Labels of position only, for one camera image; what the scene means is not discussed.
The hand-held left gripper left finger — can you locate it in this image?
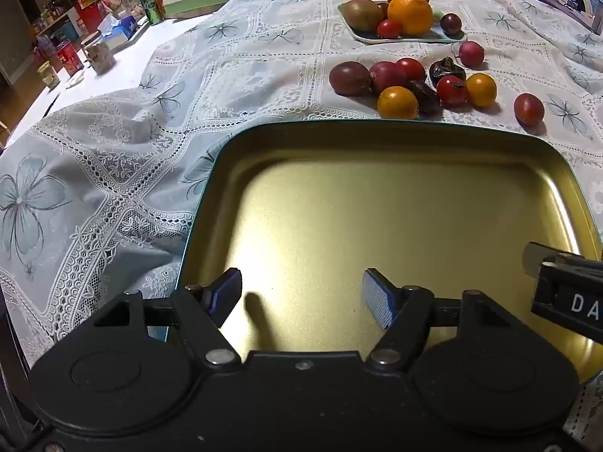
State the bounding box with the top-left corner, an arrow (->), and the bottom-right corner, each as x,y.
93,267 -> 244,368

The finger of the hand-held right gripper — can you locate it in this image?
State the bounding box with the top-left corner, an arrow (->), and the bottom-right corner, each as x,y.
523,242 -> 603,336

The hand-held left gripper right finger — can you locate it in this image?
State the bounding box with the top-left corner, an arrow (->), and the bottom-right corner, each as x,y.
362,267 -> 512,368

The gold metal tin tray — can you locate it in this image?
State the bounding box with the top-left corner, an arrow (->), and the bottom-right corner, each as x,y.
165,120 -> 603,384

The yellow cherry tomato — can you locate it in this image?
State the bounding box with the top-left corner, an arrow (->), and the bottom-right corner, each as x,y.
465,72 -> 499,108

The white lace floral tablecloth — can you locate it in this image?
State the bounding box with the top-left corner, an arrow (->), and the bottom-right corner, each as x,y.
0,0 -> 603,438

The dark red plum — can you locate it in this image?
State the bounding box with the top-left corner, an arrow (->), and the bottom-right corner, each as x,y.
513,93 -> 546,128

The small orange mandarin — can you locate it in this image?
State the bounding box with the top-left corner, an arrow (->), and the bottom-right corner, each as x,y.
376,86 -> 420,121

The dark red passion fruit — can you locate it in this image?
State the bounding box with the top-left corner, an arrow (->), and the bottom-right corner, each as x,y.
329,61 -> 372,97

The dark wrinkled dried fruit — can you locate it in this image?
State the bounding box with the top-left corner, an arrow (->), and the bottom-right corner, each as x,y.
428,56 -> 467,84

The pale green rectangular plate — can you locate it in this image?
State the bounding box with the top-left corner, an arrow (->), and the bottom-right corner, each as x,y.
338,2 -> 468,46

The glass jar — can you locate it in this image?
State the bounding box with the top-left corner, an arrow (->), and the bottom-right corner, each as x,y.
82,40 -> 116,76

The red box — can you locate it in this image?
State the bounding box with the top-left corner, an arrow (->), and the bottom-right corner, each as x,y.
55,40 -> 86,78

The blue tissue box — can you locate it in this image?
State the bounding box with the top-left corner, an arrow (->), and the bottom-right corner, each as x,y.
96,13 -> 139,52

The brown kiwi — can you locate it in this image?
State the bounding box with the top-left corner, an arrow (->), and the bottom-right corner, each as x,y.
343,0 -> 384,33

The large orange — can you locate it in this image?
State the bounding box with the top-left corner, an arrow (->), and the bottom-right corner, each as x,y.
387,0 -> 434,37

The green drink can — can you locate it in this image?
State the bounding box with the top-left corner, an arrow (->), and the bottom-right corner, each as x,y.
140,0 -> 165,26

